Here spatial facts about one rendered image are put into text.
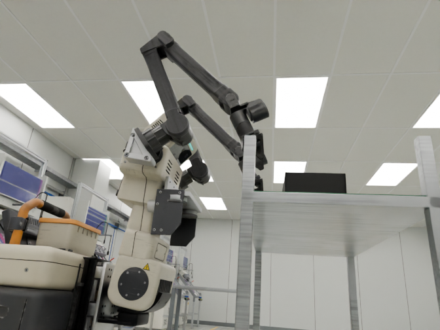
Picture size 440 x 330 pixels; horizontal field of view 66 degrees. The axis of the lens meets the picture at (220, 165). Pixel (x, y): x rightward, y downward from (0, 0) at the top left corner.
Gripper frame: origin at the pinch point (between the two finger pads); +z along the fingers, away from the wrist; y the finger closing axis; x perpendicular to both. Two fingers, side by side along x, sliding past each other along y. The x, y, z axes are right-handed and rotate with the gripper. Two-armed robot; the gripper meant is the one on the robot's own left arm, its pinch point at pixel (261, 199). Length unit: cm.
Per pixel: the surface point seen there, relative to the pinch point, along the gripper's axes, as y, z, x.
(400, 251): 880, 55, -394
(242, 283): -66, 34, 20
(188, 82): 177, -210, -3
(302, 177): -50, 12, -8
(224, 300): 891, -14, 112
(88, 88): 187, -267, 112
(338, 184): -50, 19, -16
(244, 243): -66, 26, 16
